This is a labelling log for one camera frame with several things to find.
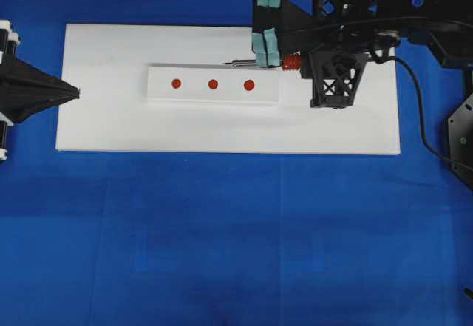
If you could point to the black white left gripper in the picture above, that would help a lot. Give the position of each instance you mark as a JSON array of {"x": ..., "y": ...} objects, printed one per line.
[{"x": 18, "y": 105}]

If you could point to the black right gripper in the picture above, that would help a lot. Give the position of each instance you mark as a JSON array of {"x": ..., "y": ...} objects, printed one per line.
[{"x": 328, "y": 46}]

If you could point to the red handled soldering iron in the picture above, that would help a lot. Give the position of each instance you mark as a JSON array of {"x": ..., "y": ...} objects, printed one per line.
[{"x": 258, "y": 63}]

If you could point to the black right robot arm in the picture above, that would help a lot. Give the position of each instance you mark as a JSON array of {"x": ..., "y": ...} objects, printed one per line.
[{"x": 443, "y": 26}]

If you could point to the large white board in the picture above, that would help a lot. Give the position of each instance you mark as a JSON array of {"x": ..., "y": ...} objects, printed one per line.
[{"x": 109, "y": 64}]

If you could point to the small white marked plate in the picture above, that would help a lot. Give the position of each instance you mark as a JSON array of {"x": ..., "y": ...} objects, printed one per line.
[{"x": 212, "y": 84}]

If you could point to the blue table cloth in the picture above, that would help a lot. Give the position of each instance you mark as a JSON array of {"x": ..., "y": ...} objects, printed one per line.
[{"x": 221, "y": 239}]

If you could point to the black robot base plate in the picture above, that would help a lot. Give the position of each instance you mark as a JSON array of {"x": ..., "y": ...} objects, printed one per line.
[{"x": 460, "y": 141}]

